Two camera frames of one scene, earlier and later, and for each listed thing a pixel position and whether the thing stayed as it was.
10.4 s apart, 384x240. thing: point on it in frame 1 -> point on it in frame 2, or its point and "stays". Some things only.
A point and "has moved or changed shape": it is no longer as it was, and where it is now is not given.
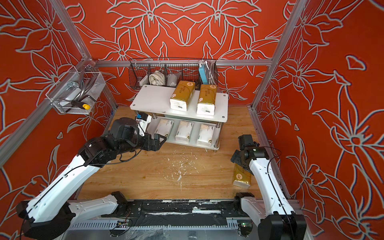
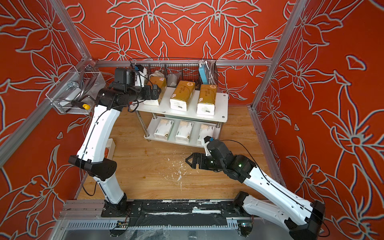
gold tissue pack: (242, 177) has moved or changed shape
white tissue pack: (205, 135) stays
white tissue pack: (164, 127) stays
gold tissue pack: (182, 96) stays
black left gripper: (150, 146) -> (149, 96)
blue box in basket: (203, 72) stays
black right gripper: (236, 157) -> (201, 163)
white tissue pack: (184, 131) stays
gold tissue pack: (207, 99) stays
